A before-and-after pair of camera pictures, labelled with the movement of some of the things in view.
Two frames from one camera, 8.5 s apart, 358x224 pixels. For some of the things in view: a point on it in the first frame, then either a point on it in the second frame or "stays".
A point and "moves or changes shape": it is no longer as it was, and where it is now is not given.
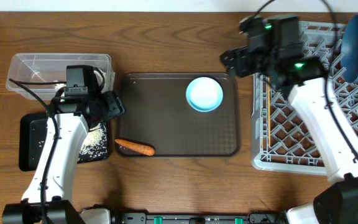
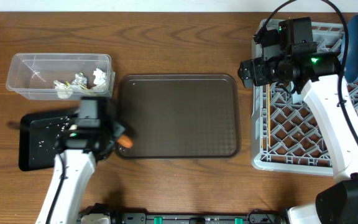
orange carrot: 136,147 moves or changes shape
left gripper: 117,107 -> 119,129
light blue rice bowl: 204,94 moves or changes shape
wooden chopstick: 268,109 stays
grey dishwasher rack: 280,140 stays
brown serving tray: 153,111 stays
